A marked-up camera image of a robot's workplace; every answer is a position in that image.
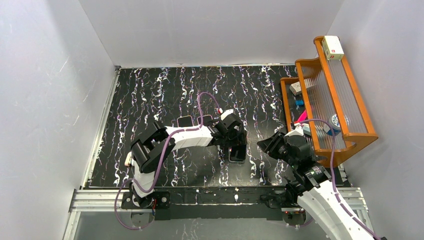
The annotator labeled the pink phone case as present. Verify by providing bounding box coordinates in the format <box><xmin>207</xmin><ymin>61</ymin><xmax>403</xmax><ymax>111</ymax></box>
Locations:
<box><xmin>196</xmin><ymin>114</ymin><xmax>214</xmax><ymax>126</ymax></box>

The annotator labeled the beige phone case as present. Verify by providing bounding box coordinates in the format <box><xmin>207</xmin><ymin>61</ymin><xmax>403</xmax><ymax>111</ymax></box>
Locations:
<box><xmin>176</xmin><ymin>115</ymin><xmax>194</xmax><ymax>128</ymax></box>

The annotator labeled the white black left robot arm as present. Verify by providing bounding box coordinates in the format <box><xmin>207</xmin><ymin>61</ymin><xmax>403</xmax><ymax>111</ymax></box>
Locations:
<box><xmin>121</xmin><ymin>109</ymin><xmax>248</xmax><ymax>209</ymax></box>

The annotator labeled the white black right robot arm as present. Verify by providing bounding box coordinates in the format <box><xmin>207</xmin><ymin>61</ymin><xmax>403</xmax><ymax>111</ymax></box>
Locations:
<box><xmin>257</xmin><ymin>132</ymin><xmax>380</xmax><ymax>240</ymax></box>

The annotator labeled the light blue eraser block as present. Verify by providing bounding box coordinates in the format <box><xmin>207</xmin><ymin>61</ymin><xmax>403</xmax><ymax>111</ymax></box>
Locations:
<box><xmin>302</xmin><ymin>123</ymin><xmax>312</xmax><ymax>137</ymax></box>

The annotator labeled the pink highlighter marker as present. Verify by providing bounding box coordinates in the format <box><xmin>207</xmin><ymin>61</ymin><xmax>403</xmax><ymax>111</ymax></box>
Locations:
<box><xmin>294</xmin><ymin>110</ymin><xmax>308</xmax><ymax>125</ymax></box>

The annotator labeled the blue small block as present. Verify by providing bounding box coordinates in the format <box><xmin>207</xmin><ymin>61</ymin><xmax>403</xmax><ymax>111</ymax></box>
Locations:
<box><xmin>295</xmin><ymin>100</ymin><xmax>305</xmax><ymax>106</ymax></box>

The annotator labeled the blue white tape roll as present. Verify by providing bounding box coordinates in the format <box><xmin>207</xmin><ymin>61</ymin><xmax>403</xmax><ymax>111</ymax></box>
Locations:
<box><xmin>323</xmin><ymin>114</ymin><xmax>341</xmax><ymax>136</ymax></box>

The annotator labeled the orange wooden shelf rack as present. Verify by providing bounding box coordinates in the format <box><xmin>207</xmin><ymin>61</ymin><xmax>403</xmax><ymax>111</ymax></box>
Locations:
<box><xmin>280</xmin><ymin>36</ymin><xmax>379</xmax><ymax>167</ymax></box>

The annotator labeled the grey white small box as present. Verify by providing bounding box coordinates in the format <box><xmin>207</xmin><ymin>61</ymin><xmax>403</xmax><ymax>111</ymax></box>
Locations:
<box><xmin>289</xmin><ymin>81</ymin><xmax>302</xmax><ymax>96</ymax></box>

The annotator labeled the beige small eraser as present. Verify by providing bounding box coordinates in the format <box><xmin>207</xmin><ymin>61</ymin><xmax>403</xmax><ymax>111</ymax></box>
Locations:
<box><xmin>124</xmin><ymin>155</ymin><xmax>133</xmax><ymax>167</ymax></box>

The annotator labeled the white box with red label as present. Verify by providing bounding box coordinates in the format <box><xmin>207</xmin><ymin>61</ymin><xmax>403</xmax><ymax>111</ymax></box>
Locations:
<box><xmin>321</xmin><ymin>35</ymin><xmax>344</xmax><ymax>61</ymax></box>

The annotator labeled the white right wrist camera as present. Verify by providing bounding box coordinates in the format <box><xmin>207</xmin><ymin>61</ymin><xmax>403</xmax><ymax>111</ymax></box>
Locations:
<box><xmin>285</xmin><ymin>122</ymin><xmax>304</xmax><ymax>137</ymax></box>

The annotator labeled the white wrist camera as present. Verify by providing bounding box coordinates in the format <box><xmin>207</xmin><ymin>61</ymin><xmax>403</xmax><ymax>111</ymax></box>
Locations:
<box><xmin>285</xmin><ymin>122</ymin><xmax>304</xmax><ymax>137</ymax></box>
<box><xmin>220</xmin><ymin>109</ymin><xmax>234</xmax><ymax>121</ymax></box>

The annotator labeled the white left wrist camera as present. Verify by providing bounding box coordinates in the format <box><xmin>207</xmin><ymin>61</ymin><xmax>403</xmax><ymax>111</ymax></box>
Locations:
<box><xmin>220</xmin><ymin>109</ymin><xmax>234</xmax><ymax>121</ymax></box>

